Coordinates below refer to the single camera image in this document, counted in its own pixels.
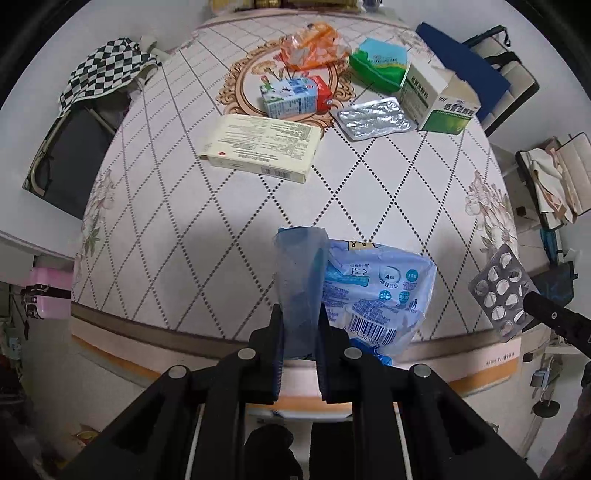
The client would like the small pill blister pack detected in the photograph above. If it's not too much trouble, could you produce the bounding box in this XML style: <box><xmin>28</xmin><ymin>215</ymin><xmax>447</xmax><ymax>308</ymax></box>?
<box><xmin>468</xmin><ymin>244</ymin><xmax>538</xmax><ymax>342</ymax></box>

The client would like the blue plastic wrapper bag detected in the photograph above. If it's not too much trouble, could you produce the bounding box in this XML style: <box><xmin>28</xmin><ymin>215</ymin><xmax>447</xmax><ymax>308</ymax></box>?
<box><xmin>273</xmin><ymin>227</ymin><xmax>437</xmax><ymax>365</ymax></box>

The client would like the blue green plastic bag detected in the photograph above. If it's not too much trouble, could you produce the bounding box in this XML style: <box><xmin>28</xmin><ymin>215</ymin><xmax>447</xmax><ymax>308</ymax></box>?
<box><xmin>349</xmin><ymin>38</ymin><xmax>409</xmax><ymax>94</ymax></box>

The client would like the blue red milk carton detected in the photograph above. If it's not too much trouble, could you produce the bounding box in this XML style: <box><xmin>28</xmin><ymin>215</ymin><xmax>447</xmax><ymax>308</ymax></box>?
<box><xmin>259</xmin><ymin>75</ymin><xmax>332</xmax><ymax>119</ymax></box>

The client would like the white chair with cloth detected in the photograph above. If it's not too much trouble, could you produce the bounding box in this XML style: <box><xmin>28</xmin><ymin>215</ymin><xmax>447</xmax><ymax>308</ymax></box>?
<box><xmin>515</xmin><ymin>132</ymin><xmax>590</xmax><ymax>231</ymax></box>

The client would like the pink case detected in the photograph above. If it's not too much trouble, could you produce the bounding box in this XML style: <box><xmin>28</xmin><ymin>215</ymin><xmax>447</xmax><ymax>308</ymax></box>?
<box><xmin>20</xmin><ymin>267</ymin><xmax>73</xmax><ymax>320</ymax></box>

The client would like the green white open box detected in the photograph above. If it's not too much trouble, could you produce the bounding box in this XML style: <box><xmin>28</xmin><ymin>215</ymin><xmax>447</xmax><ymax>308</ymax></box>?
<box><xmin>399</xmin><ymin>60</ymin><xmax>481</xmax><ymax>135</ymax></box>

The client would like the patterned tablecloth table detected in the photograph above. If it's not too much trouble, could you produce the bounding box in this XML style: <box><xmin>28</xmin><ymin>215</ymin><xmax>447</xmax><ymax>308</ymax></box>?
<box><xmin>69</xmin><ymin>10</ymin><xmax>521</xmax><ymax>394</ymax></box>

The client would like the black suitcase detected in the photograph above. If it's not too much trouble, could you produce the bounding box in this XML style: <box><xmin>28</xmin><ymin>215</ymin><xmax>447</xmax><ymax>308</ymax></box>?
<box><xmin>23</xmin><ymin>92</ymin><xmax>131</xmax><ymax>219</ymax></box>

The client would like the large silver blister pack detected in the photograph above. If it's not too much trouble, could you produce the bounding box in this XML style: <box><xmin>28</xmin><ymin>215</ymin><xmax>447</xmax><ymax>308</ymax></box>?
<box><xmin>331</xmin><ymin>97</ymin><xmax>417</xmax><ymax>141</ymax></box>

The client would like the cream flat medicine box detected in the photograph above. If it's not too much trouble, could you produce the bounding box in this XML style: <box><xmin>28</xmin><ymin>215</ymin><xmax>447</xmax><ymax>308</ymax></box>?
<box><xmin>199</xmin><ymin>114</ymin><xmax>322</xmax><ymax>184</ymax></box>

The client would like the checkered cloth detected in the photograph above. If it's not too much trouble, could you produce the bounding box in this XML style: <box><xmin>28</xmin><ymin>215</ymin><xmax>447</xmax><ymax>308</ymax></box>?
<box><xmin>58</xmin><ymin>37</ymin><xmax>161</xmax><ymax>118</ymax></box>

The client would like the orange plastic wrapper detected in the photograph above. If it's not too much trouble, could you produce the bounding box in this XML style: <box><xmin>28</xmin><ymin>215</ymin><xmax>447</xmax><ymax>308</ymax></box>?
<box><xmin>280</xmin><ymin>22</ymin><xmax>352</xmax><ymax>71</ymax></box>

